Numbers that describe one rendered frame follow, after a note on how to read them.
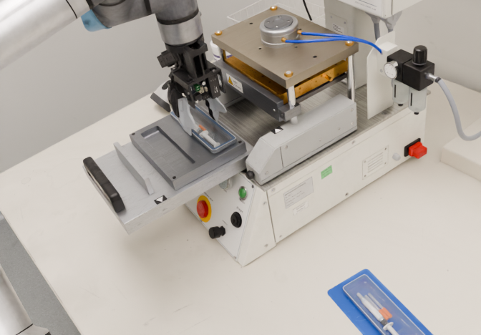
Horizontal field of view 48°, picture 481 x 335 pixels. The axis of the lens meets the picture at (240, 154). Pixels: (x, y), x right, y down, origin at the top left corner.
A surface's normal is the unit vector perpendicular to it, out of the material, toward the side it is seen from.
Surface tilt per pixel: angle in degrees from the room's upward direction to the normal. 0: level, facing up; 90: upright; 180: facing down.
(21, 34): 91
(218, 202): 65
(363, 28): 90
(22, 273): 0
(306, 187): 90
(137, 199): 0
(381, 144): 90
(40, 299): 0
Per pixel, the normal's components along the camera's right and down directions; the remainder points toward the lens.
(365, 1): -0.82, 0.45
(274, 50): -0.15, -0.76
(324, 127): 0.55, 0.46
